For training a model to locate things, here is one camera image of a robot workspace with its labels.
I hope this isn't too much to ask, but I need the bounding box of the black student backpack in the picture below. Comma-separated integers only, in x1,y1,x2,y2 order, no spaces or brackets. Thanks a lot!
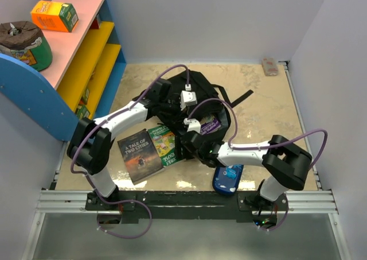
140,70,253,160

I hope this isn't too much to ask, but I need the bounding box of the purple colourful book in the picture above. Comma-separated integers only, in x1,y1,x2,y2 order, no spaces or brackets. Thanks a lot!
200,114,221,135

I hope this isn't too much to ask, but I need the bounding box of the dark tale book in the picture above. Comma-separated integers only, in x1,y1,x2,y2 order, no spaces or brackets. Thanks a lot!
118,129,163,185

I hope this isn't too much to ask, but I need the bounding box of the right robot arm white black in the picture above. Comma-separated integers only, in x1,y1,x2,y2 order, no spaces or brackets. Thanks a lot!
181,131,312,210

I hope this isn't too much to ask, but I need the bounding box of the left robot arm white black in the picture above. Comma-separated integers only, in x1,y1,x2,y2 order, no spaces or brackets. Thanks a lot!
67,79,185,209

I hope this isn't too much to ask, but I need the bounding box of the green treehouse book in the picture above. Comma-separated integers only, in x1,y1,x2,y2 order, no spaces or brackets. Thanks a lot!
148,125,182,167

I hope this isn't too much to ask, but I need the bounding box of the blue shark pencil case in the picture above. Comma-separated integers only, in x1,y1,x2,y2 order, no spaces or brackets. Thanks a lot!
212,165,244,196

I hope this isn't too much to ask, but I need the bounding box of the green box on shelf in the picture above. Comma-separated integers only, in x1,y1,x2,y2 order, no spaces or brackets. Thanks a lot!
80,87,89,104
75,104,90,120

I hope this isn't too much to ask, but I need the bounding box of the blue shelf unit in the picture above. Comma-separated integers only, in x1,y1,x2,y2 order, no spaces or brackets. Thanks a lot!
1,0,126,141

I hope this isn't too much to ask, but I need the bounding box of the beige pink eraser box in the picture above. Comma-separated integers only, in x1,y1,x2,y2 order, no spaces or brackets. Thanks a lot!
261,57,279,76

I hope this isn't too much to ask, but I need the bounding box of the orange green crayon box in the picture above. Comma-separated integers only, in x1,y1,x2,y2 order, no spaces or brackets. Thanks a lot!
30,0,79,33

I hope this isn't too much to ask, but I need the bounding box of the brown green toy stump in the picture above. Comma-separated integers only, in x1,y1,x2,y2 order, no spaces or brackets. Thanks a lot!
1,21,53,71

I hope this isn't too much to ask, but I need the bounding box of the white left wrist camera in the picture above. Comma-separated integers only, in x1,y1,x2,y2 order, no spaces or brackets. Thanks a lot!
180,91,197,110

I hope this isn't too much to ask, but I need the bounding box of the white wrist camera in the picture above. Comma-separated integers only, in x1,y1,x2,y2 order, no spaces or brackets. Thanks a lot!
183,118,201,133
180,91,197,110

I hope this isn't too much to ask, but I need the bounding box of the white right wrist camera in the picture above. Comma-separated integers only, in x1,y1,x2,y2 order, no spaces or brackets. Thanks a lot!
183,118,201,133

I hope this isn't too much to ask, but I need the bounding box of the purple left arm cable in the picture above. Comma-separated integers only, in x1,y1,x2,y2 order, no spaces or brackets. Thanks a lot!
70,64,192,238

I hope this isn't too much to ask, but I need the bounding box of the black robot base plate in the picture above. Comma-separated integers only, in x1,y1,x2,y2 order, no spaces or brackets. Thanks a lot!
85,191,289,224

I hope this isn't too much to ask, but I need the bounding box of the aluminium rail frame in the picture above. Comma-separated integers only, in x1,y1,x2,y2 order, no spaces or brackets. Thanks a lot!
21,60,352,260

